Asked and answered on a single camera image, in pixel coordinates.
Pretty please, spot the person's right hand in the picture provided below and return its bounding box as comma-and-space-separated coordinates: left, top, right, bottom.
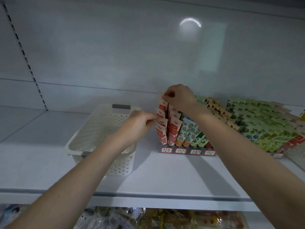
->
162, 84, 206, 120

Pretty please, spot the person's left hand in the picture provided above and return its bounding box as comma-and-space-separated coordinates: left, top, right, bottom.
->
111, 110, 158, 151

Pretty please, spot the white perforated plastic basket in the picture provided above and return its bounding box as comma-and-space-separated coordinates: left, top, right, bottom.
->
285, 141, 305, 171
65, 104, 144, 177

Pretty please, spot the white metal shelf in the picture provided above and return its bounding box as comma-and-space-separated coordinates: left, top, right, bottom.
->
0, 0, 305, 229

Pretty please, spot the row of hand cream tubes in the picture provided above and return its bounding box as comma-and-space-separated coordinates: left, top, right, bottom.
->
155, 95, 305, 153

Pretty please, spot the person's right forearm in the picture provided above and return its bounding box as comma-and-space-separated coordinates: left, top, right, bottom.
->
191, 109, 305, 229

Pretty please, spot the person's left forearm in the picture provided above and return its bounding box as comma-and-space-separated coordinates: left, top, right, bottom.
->
5, 138, 125, 229

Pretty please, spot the clear divider tray with labels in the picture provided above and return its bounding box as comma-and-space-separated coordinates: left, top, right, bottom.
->
159, 146, 284, 158

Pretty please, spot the pile of snack packets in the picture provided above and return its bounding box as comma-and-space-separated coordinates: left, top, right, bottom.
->
0, 204, 248, 229

